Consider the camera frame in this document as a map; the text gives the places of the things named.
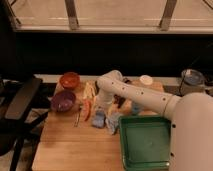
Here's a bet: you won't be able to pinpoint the black spatula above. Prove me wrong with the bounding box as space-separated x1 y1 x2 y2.
117 97 126 108

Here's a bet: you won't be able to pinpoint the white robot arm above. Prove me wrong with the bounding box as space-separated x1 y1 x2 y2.
97 70 213 171

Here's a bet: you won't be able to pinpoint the small dark can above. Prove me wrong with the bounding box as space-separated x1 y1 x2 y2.
123 78 131 84

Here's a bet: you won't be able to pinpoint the black chair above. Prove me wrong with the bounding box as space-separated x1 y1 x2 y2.
0 78 48 171

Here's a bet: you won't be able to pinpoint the banana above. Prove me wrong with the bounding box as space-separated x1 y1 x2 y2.
83 82 96 99

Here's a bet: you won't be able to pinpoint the crumpled light blue cloth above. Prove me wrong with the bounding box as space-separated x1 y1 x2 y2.
105 112 122 135

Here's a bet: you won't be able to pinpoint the blue sponge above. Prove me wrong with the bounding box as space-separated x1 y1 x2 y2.
92 110 106 128

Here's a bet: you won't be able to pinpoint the orange bowl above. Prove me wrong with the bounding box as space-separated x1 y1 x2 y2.
59 72 80 89

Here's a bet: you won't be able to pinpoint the green plastic tray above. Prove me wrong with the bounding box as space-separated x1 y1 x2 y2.
119 116 171 171

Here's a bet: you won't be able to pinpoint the metal fork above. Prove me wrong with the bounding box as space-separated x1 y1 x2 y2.
74 105 82 127

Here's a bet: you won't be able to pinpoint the purple bowl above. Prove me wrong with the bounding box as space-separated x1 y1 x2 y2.
51 90 76 112

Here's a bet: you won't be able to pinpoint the dark red grapes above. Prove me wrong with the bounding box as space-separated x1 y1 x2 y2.
114 95 121 104

